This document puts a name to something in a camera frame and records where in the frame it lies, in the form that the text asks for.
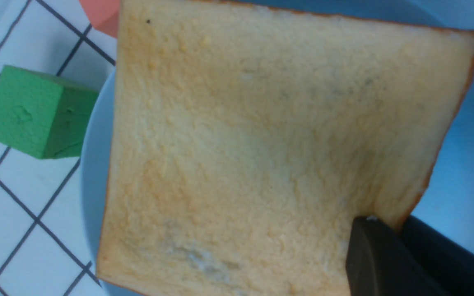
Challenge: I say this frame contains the white checkered tablecloth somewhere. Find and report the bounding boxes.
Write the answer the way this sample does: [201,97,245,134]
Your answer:
[0,0,116,296]

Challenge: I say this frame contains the light blue centre plate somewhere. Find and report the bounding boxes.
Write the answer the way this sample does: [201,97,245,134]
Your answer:
[82,0,474,296]

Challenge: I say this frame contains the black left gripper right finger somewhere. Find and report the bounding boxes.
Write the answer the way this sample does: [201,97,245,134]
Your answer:
[400,215,474,296]

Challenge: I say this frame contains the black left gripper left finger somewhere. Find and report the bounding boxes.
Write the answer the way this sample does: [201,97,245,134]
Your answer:
[345,217,449,296]

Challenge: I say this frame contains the green foam cube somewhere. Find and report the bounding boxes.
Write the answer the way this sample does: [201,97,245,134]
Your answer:
[0,65,99,160]

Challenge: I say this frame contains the orange foam cube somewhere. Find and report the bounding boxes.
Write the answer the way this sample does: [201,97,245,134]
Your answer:
[79,0,120,39]

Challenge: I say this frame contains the toast slice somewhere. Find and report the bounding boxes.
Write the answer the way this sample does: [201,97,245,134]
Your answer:
[96,0,474,296]

